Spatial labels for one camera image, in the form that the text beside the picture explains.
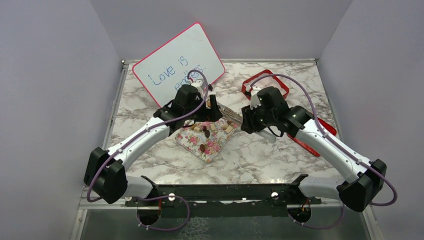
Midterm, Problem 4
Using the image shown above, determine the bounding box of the red box lid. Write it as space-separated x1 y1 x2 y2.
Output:
287 117 337 157

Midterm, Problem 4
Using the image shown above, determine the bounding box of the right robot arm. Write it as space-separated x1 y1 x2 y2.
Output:
241 86 387 212

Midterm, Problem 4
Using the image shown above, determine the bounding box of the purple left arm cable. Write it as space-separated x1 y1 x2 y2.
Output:
86 69 210 233

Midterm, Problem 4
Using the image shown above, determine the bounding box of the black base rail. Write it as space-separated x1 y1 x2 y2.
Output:
125 174 322 218

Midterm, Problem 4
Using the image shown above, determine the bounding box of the white board pink frame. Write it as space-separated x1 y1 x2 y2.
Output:
132 22 226 107

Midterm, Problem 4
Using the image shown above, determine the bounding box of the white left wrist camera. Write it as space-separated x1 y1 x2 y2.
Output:
190 79 207 98

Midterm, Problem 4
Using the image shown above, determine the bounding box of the red chocolate box base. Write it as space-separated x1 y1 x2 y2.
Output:
241 69 290 100

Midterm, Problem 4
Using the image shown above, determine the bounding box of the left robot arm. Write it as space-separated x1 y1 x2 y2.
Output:
83 81 223 206

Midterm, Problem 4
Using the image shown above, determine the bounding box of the brown oval chocolate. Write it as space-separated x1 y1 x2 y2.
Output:
199 144 206 153

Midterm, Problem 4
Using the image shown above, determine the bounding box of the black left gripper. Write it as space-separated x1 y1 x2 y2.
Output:
184 94 223 122

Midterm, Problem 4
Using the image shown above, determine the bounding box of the floral rectangular tray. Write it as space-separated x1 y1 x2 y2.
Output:
175 118 238 162

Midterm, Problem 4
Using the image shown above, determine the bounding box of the white square chocolate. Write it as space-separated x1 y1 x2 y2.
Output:
224 125 233 134

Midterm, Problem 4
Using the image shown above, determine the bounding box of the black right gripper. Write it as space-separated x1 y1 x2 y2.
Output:
241 100 276 134

